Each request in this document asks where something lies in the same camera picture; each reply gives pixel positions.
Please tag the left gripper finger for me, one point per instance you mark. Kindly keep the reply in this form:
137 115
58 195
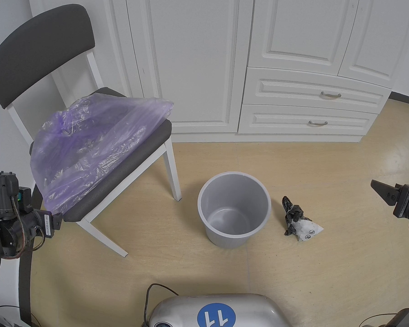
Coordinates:
58 220

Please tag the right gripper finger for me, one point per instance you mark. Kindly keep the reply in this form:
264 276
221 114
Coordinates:
388 192

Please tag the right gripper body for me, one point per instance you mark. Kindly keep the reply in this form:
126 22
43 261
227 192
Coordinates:
405 201

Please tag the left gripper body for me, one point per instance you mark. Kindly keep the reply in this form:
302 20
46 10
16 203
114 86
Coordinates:
42 223

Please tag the purple plastic bag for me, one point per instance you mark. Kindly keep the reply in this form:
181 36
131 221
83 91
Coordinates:
88 141

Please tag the clear printed wrapper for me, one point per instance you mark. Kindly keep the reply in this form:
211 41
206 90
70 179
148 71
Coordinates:
310 230

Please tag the black plastic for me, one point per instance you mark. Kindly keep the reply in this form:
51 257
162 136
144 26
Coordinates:
295 213

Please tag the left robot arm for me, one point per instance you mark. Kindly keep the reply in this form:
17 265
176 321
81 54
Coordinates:
3 196

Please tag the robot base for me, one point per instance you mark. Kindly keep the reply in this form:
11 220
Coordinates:
218 312

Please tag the pale grey trash bin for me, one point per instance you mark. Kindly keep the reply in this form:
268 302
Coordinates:
231 196

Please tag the dark grey white chair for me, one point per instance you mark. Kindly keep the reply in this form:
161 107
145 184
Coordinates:
37 46

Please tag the white wardrobe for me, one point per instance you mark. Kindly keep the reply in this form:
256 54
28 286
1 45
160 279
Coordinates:
197 46

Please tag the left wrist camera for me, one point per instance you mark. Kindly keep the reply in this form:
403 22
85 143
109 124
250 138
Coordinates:
25 203

